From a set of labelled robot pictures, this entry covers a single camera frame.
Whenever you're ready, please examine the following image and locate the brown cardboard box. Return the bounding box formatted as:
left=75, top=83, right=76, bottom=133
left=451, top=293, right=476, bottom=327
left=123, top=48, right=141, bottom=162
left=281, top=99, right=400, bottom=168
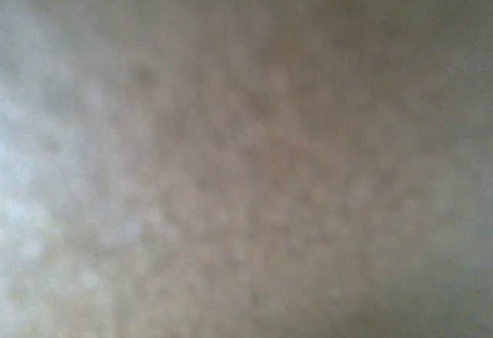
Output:
left=0, top=0, right=493, bottom=338

